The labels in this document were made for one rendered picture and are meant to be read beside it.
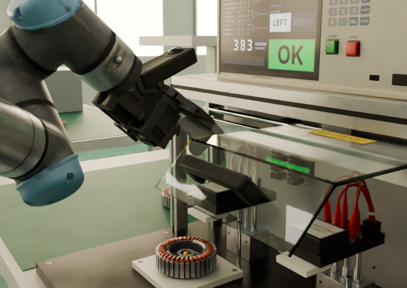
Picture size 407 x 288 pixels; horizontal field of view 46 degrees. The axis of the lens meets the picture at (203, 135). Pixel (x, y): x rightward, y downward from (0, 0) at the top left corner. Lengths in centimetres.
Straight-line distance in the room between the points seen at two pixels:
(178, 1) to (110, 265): 530
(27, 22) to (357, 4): 43
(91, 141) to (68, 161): 165
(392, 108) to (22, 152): 44
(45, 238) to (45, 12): 68
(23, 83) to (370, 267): 65
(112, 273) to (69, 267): 9
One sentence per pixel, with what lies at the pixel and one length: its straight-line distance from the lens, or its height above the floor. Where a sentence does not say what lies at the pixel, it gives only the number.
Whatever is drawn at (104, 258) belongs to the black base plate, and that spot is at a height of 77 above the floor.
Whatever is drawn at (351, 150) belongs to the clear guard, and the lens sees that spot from 58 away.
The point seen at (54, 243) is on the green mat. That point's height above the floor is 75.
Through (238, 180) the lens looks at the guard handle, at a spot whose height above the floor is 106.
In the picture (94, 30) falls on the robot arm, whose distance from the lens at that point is 60.
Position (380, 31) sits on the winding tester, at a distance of 69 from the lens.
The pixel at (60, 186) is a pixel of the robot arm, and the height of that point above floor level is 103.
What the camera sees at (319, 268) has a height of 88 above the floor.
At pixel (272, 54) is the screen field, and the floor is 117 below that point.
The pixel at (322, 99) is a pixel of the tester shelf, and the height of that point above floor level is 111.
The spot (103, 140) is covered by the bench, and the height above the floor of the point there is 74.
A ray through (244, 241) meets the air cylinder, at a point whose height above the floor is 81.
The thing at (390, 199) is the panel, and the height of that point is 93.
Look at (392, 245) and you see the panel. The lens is 88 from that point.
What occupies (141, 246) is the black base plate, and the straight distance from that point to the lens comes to 102.
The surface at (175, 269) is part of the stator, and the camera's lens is 85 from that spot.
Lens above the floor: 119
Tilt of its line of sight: 11 degrees down
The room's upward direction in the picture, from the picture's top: straight up
